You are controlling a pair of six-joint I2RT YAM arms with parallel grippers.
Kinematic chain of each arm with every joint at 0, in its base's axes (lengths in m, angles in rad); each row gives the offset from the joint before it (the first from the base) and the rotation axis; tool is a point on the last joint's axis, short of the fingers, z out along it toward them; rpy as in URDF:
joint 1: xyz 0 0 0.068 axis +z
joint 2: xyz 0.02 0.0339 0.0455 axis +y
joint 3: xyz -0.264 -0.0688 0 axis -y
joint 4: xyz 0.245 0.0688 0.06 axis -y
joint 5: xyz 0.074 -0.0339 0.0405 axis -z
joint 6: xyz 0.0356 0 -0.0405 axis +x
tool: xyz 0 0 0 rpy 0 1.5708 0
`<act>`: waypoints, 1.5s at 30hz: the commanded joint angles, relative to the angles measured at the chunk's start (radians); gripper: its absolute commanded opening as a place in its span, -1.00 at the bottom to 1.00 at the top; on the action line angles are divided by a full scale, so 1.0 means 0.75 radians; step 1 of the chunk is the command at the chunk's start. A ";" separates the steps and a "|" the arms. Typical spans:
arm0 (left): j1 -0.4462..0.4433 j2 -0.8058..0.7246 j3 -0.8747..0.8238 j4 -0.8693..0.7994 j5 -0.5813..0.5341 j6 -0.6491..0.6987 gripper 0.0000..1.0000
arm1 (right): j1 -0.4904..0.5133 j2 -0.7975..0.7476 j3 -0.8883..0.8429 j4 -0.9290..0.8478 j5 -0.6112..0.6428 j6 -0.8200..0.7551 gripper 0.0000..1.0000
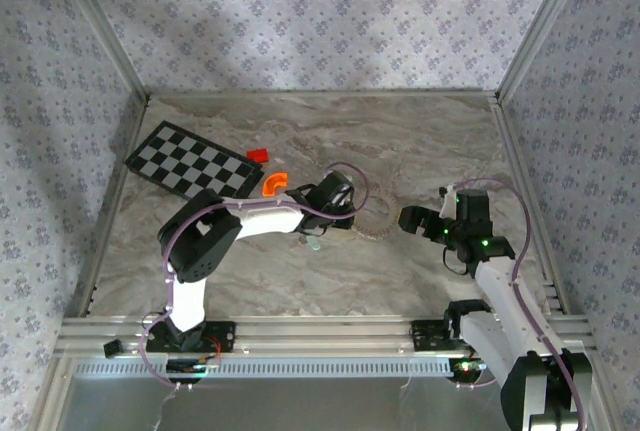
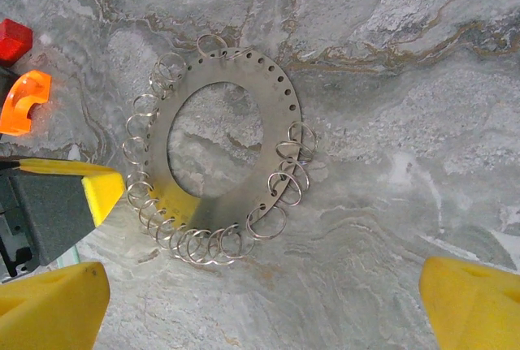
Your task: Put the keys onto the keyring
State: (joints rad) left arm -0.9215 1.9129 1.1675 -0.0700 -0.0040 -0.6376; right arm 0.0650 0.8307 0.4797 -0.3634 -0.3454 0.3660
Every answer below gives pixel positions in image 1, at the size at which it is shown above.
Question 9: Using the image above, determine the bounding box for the orange curved plastic piece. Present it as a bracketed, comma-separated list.
[261, 171, 290, 198]

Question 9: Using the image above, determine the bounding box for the black and grey checkerboard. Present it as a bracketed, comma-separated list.
[123, 119, 265, 201]

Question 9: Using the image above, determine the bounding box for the grey metal panel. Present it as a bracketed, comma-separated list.
[59, 375, 506, 431]

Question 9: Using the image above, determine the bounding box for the aluminium right side rail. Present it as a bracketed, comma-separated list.
[489, 95, 571, 316]

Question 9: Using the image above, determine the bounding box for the aluminium back rail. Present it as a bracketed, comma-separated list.
[144, 88, 501, 100]

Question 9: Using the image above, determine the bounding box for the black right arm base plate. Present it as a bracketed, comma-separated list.
[409, 318, 454, 352]

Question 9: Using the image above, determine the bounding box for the aluminium mounting rail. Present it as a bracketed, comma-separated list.
[53, 314, 597, 358]

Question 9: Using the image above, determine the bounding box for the grey slotted cable duct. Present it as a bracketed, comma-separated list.
[69, 356, 451, 379]

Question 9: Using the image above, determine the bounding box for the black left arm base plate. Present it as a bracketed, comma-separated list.
[148, 319, 237, 355]

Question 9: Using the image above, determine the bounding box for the aluminium right corner post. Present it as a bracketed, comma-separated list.
[496, 0, 600, 100]

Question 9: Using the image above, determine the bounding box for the aluminium corner post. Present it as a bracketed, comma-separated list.
[496, 0, 600, 100]
[49, 0, 151, 102]

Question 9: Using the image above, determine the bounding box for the aluminium left side rail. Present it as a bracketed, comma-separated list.
[63, 95, 151, 318]

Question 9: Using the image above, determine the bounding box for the aluminium left corner post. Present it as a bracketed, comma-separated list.
[49, 0, 151, 102]

